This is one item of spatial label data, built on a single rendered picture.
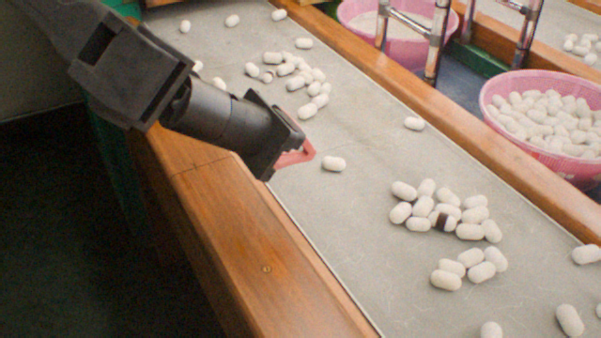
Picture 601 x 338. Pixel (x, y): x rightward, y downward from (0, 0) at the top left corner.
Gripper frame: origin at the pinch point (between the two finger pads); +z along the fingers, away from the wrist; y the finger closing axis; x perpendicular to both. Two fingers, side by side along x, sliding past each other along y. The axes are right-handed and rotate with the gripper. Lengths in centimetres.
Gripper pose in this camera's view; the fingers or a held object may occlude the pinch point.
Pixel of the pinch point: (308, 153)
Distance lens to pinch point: 61.6
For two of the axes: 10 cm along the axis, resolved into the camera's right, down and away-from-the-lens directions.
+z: 6.7, 2.4, 7.0
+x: -5.6, 7.9, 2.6
